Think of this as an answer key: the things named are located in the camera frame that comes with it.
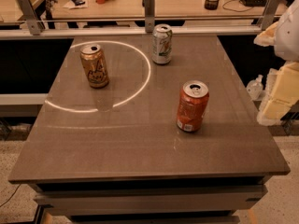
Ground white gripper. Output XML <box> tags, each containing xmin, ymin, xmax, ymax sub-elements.
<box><xmin>253</xmin><ymin>0</ymin><xmax>299</xmax><ymax>126</ymax></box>

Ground orange soda can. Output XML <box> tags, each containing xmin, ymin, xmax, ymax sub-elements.
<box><xmin>177</xmin><ymin>80</ymin><xmax>209</xmax><ymax>133</ymax></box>

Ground white green soda can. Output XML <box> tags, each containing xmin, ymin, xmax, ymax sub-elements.
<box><xmin>152</xmin><ymin>24</ymin><xmax>172</xmax><ymax>64</ymax></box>

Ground gold soda can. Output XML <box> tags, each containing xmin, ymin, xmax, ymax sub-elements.
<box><xmin>80</xmin><ymin>44</ymin><xmax>109</xmax><ymax>89</ymax></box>

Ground clear sanitizer bottle left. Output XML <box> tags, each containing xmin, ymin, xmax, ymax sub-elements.
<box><xmin>246</xmin><ymin>75</ymin><xmax>263</xmax><ymax>100</ymax></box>

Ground black mesh cup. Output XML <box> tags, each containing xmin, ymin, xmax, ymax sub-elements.
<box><xmin>205</xmin><ymin>0</ymin><xmax>220</xmax><ymax>10</ymax></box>

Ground grey table drawer unit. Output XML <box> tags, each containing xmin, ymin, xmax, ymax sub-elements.
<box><xmin>35</xmin><ymin>176</ymin><xmax>267</xmax><ymax>222</ymax></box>

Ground metal bracket right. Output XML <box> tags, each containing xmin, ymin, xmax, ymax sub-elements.
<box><xmin>257</xmin><ymin>0</ymin><xmax>281</xmax><ymax>31</ymax></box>

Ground metal bracket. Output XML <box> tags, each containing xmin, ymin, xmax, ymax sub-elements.
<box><xmin>143</xmin><ymin>0</ymin><xmax>155</xmax><ymax>33</ymax></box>
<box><xmin>17</xmin><ymin>0</ymin><xmax>44</xmax><ymax>35</ymax></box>
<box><xmin>257</xmin><ymin>0</ymin><xmax>281</xmax><ymax>31</ymax></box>

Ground black cable on desk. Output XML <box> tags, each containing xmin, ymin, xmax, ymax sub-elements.
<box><xmin>221</xmin><ymin>0</ymin><xmax>255</xmax><ymax>13</ymax></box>

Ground metal bracket middle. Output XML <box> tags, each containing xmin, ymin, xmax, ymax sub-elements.
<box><xmin>143</xmin><ymin>0</ymin><xmax>155</xmax><ymax>33</ymax></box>

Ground metal bracket left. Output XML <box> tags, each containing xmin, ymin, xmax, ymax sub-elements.
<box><xmin>17</xmin><ymin>0</ymin><xmax>44</xmax><ymax>35</ymax></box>

